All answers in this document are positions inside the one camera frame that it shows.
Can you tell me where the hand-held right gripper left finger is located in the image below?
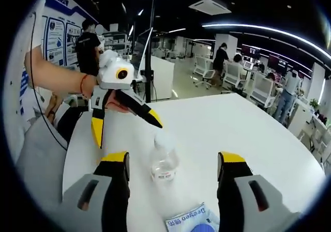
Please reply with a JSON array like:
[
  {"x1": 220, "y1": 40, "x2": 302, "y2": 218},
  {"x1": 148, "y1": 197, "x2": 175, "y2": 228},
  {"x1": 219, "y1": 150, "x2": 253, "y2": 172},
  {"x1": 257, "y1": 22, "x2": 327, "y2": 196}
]
[{"x1": 61, "y1": 151, "x2": 130, "y2": 232}]

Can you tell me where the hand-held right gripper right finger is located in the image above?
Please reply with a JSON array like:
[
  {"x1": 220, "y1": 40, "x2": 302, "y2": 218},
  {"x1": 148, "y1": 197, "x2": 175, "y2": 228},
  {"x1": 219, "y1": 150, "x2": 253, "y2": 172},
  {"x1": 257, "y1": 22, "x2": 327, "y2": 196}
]
[{"x1": 217, "y1": 151, "x2": 303, "y2": 232}]

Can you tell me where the wet wipes pack blue lid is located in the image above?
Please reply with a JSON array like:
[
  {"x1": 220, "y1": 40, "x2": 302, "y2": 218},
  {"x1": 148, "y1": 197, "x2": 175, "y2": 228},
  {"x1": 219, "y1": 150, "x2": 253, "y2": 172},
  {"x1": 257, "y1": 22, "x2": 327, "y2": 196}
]
[{"x1": 164, "y1": 202, "x2": 220, "y2": 232}]

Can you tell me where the clear plastic water bottle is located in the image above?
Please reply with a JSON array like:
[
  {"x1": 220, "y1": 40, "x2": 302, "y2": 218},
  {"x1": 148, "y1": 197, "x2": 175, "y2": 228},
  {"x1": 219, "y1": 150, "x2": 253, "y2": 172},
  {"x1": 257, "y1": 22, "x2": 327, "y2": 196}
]
[{"x1": 150, "y1": 132, "x2": 180, "y2": 182}]

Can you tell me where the person's left hand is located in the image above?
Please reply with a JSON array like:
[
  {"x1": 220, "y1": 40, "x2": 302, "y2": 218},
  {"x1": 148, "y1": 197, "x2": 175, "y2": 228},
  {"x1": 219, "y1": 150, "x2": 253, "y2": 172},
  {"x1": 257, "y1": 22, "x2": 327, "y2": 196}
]
[{"x1": 105, "y1": 91, "x2": 137, "y2": 115}]

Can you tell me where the laptop on stand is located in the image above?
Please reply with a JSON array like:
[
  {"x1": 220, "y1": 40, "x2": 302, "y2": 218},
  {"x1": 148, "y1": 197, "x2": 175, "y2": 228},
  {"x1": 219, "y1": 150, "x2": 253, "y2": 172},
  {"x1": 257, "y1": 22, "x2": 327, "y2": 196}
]
[{"x1": 130, "y1": 27, "x2": 154, "y2": 75}]

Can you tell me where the black tripod stand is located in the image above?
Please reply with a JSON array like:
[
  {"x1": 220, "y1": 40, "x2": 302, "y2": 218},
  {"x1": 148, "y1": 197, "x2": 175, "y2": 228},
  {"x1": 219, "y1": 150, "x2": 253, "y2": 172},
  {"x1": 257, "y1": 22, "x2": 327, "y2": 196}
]
[{"x1": 144, "y1": 0, "x2": 156, "y2": 103}]

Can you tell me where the white table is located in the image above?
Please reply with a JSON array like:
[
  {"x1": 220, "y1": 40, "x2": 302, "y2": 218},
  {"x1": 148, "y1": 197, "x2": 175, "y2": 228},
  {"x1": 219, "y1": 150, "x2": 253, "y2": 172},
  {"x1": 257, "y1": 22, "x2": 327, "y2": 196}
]
[{"x1": 62, "y1": 92, "x2": 326, "y2": 232}]

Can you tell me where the white office chair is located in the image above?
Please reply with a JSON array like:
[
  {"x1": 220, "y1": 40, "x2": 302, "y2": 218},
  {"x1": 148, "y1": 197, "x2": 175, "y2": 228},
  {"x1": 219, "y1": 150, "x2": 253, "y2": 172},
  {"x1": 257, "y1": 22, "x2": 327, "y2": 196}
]
[
  {"x1": 223, "y1": 63, "x2": 246, "y2": 90},
  {"x1": 249, "y1": 72, "x2": 276, "y2": 108},
  {"x1": 192, "y1": 55, "x2": 215, "y2": 88}
]

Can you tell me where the green potted plant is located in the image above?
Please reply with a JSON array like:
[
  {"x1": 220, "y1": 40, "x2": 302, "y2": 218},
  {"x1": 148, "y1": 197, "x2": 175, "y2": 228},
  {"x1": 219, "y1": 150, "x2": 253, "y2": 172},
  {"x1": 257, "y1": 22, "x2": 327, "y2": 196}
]
[{"x1": 309, "y1": 98, "x2": 321, "y2": 111}]

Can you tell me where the ceiling air conditioner unit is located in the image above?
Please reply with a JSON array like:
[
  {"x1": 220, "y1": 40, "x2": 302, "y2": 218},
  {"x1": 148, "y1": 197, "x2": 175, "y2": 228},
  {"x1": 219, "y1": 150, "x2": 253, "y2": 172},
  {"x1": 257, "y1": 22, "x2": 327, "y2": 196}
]
[{"x1": 188, "y1": 0, "x2": 232, "y2": 17}]

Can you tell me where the red string bracelet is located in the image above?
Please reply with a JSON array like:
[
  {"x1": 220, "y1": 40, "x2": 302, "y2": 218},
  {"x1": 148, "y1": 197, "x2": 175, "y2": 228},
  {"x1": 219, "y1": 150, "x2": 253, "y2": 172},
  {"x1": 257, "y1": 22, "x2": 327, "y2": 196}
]
[{"x1": 79, "y1": 74, "x2": 88, "y2": 99}]

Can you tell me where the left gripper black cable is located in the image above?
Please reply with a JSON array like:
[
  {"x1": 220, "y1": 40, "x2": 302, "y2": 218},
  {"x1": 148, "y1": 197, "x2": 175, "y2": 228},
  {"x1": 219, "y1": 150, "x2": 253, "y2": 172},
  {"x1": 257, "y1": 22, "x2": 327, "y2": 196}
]
[{"x1": 29, "y1": 9, "x2": 68, "y2": 150}]

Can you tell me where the blue wall poster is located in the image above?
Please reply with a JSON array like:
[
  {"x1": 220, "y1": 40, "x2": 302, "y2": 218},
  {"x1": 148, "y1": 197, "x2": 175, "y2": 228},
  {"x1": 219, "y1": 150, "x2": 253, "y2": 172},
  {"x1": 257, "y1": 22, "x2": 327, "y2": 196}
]
[{"x1": 19, "y1": 0, "x2": 100, "y2": 119}]

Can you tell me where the wall display screen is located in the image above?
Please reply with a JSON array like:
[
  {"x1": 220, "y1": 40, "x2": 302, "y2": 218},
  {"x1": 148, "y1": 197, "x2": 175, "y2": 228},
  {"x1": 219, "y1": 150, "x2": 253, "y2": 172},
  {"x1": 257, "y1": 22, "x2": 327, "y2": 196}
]
[
  {"x1": 242, "y1": 44, "x2": 261, "y2": 58},
  {"x1": 267, "y1": 54, "x2": 288, "y2": 74}
]

